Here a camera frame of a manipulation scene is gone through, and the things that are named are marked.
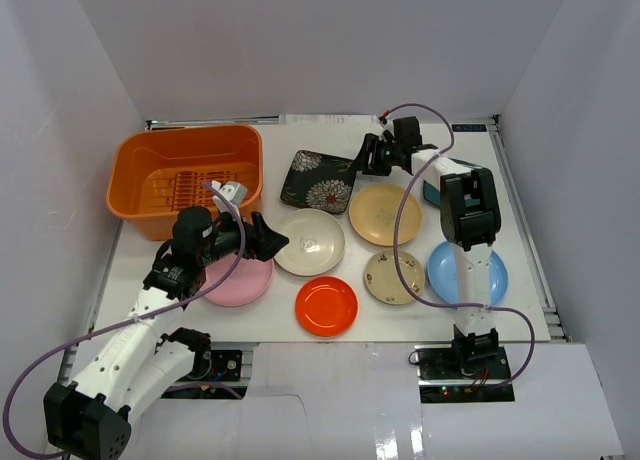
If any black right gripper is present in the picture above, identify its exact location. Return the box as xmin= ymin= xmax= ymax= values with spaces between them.
xmin=349 ymin=134 xmax=403 ymax=177

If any black floral square plate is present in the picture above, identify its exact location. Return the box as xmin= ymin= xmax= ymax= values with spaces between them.
xmin=280 ymin=150 xmax=356 ymax=215

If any dark teal square plate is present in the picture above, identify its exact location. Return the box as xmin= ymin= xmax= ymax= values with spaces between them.
xmin=422 ymin=181 xmax=441 ymax=209

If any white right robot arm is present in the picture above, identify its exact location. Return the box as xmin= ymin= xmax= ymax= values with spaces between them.
xmin=354 ymin=115 xmax=501 ymax=379

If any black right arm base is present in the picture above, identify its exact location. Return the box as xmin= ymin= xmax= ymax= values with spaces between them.
xmin=407 ymin=347 xmax=515 ymax=404

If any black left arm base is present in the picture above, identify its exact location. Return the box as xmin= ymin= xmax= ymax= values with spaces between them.
xmin=180 ymin=350 xmax=243 ymax=382

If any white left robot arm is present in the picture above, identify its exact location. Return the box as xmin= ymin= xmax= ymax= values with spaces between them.
xmin=44 ymin=206 xmax=289 ymax=459

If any orange plastic bin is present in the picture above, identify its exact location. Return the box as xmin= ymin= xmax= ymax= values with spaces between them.
xmin=107 ymin=124 xmax=263 ymax=241

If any pink round plate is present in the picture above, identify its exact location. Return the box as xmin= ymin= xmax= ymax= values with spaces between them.
xmin=205 ymin=259 xmax=274 ymax=307

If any yellow round plate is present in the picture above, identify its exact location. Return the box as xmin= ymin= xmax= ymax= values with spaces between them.
xmin=348 ymin=184 xmax=423 ymax=246

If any cream round plate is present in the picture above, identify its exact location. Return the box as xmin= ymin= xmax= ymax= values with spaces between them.
xmin=275 ymin=209 xmax=346 ymax=277

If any white paper sheet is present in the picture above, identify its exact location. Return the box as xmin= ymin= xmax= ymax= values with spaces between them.
xmin=279 ymin=114 xmax=377 ymax=126

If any orange round plate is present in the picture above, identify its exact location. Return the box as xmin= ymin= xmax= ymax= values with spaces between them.
xmin=295 ymin=276 xmax=359 ymax=338

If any small blue label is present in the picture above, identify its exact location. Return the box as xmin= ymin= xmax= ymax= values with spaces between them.
xmin=452 ymin=124 xmax=487 ymax=133

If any beige floral small plate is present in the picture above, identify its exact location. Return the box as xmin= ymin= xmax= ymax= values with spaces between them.
xmin=364 ymin=249 xmax=426 ymax=305

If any blue round plate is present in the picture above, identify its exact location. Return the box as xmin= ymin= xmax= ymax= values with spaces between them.
xmin=426 ymin=242 xmax=509 ymax=306

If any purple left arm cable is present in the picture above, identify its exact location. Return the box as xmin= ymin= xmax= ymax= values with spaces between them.
xmin=1 ymin=182 xmax=247 ymax=459

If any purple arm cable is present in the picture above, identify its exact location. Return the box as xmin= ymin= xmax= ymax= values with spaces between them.
xmin=382 ymin=102 xmax=536 ymax=392
xmin=1 ymin=182 xmax=247 ymax=459

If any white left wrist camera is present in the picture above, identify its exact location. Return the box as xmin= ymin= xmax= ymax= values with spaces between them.
xmin=208 ymin=180 xmax=248 ymax=209

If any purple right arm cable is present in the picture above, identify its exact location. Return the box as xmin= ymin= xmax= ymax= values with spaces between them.
xmin=382 ymin=102 xmax=536 ymax=392

